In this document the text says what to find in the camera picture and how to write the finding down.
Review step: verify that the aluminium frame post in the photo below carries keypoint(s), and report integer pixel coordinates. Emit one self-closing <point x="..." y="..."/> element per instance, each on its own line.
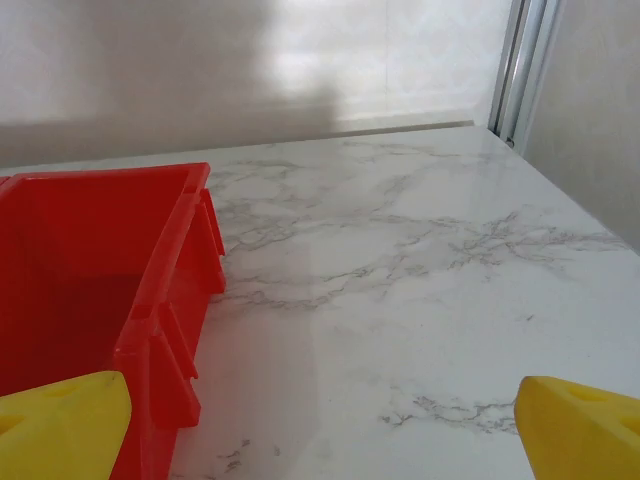
<point x="520" y="75"/>

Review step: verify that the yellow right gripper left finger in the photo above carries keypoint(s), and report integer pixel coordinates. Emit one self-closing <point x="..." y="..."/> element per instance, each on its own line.
<point x="55" y="430"/>

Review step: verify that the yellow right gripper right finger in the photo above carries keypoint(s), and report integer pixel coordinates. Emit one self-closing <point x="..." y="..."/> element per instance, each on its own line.
<point x="585" y="435"/>

